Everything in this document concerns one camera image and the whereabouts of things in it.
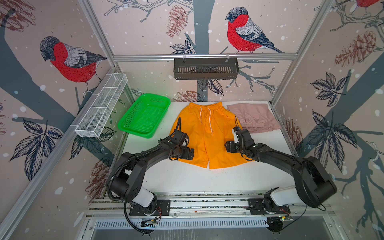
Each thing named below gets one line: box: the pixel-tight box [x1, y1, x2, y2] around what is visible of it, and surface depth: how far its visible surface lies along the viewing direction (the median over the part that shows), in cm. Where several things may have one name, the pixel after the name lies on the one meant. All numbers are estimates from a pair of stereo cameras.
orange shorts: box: [170, 101, 252, 170], surface depth 102 cm
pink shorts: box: [227, 103, 282, 133], surface depth 112 cm
